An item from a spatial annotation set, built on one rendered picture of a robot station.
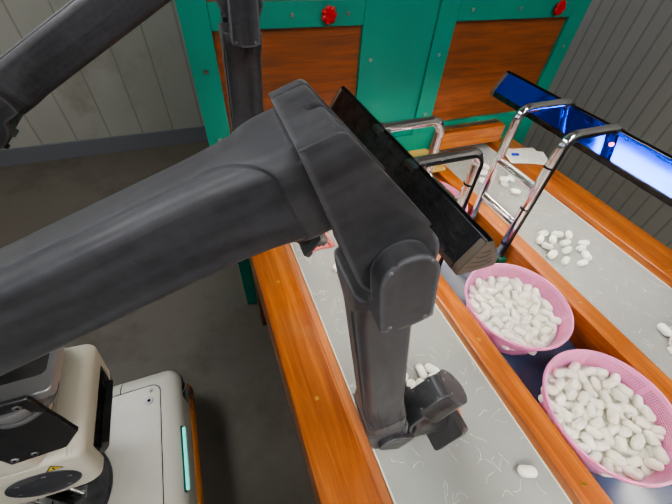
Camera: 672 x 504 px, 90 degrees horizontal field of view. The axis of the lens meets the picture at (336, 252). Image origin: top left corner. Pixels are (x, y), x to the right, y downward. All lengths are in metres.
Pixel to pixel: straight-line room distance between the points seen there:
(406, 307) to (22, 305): 0.21
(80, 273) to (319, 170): 0.13
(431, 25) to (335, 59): 0.32
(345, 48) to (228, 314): 1.27
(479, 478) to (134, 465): 0.96
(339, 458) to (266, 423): 0.85
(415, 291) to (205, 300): 1.70
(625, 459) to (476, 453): 0.29
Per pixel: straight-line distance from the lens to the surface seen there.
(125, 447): 1.35
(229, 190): 0.17
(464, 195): 0.84
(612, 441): 0.95
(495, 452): 0.82
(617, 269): 1.31
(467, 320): 0.90
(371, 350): 0.32
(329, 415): 0.73
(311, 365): 0.77
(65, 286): 0.21
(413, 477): 0.76
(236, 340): 1.71
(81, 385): 0.84
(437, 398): 0.55
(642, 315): 1.22
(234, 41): 0.57
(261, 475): 1.50
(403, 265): 0.19
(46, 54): 0.62
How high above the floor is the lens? 1.46
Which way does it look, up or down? 46 degrees down
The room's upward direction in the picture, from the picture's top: 4 degrees clockwise
